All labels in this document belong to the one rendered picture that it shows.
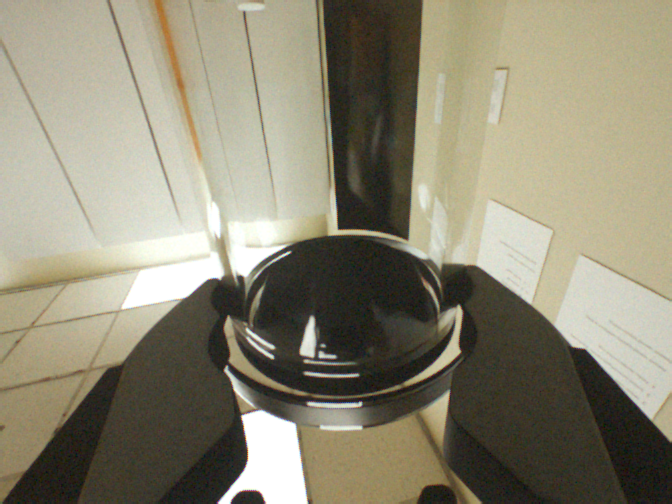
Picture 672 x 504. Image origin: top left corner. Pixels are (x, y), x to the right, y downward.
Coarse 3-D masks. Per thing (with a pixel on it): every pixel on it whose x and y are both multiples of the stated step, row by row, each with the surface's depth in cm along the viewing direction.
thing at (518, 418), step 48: (480, 288) 10; (480, 336) 8; (528, 336) 8; (480, 384) 7; (528, 384) 7; (576, 384) 7; (480, 432) 6; (528, 432) 6; (576, 432) 6; (480, 480) 6; (528, 480) 5; (576, 480) 5
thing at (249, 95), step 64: (192, 0) 6; (256, 0) 5; (320, 0) 5; (384, 0) 5; (448, 0) 6; (192, 64) 6; (256, 64) 6; (320, 64) 6; (384, 64) 6; (448, 64) 6; (192, 128) 7; (256, 128) 6; (320, 128) 6; (384, 128) 6; (448, 128) 7; (256, 192) 7; (320, 192) 7; (384, 192) 7; (448, 192) 8; (256, 256) 8; (320, 256) 8; (384, 256) 8; (448, 256) 9; (256, 320) 9; (320, 320) 9; (384, 320) 9; (448, 320) 11; (256, 384) 10; (320, 384) 9; (384, 384) 9
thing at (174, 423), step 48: (144, 336) 9; (192, 336) 9; (144, 384) 8; (192, 384) 8; (144, 432) 7; (192, 432) 6; (240, 432) 7; (96, 480) 6; (144, 480) 6; (192, 480) 6
